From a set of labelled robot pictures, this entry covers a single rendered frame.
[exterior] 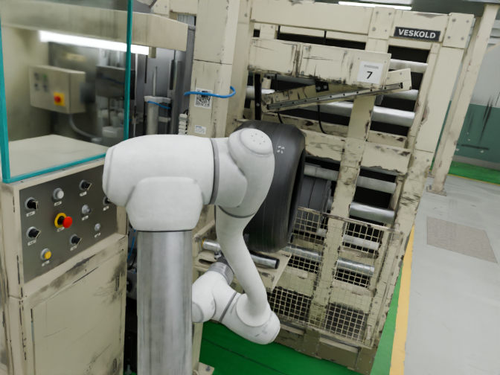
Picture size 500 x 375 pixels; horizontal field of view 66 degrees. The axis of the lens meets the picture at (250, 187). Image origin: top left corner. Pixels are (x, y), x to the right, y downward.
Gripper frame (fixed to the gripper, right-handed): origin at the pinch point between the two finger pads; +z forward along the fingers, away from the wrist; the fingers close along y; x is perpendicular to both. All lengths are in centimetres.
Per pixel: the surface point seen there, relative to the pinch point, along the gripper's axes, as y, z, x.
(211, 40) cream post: 30, 29, -67
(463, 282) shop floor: -146, 225, 135
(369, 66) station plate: -30, 55, -62
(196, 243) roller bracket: 23.0, 6.4, 11.9
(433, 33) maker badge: -53, 88, -76
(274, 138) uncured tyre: -2.1, 19.5, -35.9
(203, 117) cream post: 30, 25, -37
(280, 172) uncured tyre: -8.8, 9.3, -27.1
